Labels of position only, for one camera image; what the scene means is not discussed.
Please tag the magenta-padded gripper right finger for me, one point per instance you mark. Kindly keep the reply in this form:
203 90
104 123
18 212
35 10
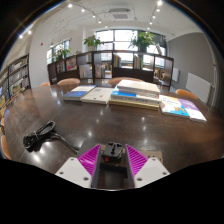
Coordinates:
151 170

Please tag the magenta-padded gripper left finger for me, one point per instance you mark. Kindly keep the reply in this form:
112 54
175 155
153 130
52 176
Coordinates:
71 170

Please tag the black charger block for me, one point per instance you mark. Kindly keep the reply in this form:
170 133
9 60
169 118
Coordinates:
112 150

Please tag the tan hardcover book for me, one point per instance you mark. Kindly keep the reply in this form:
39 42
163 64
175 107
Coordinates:
133 105

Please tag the colourful illustrated book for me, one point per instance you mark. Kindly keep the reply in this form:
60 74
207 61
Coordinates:
173 106

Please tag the flat white book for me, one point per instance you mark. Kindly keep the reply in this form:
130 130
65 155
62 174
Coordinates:
98 95

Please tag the blue and white book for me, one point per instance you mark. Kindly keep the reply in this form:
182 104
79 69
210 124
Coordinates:
121 94

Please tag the thick white book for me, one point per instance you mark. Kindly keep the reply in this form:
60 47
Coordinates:
138 86

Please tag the orange chairs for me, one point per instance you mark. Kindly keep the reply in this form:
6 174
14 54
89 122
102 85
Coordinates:
68 81

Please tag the dark open divider shelf unit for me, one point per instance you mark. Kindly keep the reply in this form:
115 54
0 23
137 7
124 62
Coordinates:
128 74

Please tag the small leafy potted plant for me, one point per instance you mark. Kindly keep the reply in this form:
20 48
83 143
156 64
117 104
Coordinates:
61 53

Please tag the large leafy potted plant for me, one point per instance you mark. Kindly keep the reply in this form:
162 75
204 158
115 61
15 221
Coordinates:
142 40

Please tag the medium leafy potted plant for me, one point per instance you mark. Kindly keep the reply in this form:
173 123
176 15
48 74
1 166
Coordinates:
92 41

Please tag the ceiling air conditioner unit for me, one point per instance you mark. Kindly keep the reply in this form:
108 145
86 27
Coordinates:
120 14

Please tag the ceiling track spotlights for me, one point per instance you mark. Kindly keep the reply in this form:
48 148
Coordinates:
70 5

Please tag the large white wall radiator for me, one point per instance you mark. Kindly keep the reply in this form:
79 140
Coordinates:
198 86

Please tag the small white wall radiator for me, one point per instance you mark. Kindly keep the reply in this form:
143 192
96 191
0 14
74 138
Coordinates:
175 74

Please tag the tall wall bookshelf unit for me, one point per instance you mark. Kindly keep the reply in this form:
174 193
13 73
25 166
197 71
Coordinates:
16 78

